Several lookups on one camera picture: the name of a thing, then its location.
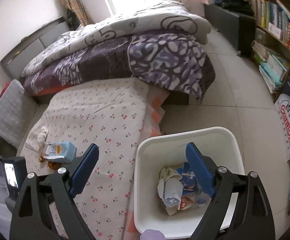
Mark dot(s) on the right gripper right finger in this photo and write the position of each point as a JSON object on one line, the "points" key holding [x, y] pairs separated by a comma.
{"points": [[201, 171]]}

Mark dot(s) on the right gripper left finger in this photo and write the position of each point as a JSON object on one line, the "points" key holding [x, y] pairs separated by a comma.
{"points": [[81, 169]]}

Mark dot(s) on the blue biscuit box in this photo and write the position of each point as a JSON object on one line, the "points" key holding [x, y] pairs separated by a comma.
{"points": [[188, 180]]}

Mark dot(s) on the light blue tissue pack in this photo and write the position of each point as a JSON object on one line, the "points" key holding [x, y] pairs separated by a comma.
{"points": [[63, 152]]}

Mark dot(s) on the orange snack wrapper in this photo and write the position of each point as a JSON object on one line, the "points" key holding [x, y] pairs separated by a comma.
{"points": [[51, 165]]}

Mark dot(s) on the white trash bin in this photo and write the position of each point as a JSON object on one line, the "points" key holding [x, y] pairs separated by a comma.
{"points": [[165, 157]]}

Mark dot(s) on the red white snack wrapper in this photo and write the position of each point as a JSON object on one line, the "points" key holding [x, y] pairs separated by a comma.
{"points": [[185, 203]]}

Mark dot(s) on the white diaper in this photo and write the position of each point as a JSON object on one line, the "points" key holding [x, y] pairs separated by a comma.
{"points": [[42, 135]]}

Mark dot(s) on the white paper cup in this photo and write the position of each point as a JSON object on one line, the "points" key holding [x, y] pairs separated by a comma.
{"points": [[169, 172]]}

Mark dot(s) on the light blue paper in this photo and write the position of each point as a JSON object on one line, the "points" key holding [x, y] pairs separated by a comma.
{"points": [[170, 191]]}

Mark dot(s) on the purple gloved hand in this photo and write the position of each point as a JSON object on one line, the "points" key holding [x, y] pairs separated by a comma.
{"points": [[151, 234]]}

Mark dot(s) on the grey checked cushion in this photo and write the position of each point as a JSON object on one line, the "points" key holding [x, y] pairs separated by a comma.
{"points": [[17, 110]]}

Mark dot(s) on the purple patterned blanket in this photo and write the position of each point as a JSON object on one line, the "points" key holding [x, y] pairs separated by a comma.
{"points": [[173, 60]]}

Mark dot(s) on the white cartoon print duvet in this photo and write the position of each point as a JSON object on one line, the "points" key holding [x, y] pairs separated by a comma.
{"points": [[163, 16]]}

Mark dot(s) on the wooden bookshelf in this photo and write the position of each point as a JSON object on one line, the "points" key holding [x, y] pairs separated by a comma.
{"points": [[272, 43]]}

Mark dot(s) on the plaid fabric roll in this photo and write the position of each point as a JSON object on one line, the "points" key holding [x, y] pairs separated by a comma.
{"points": [[77, 13]]}

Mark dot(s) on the dark bed frame headboard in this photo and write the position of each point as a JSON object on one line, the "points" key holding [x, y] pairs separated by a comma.
{"points": [[16, 60]]}

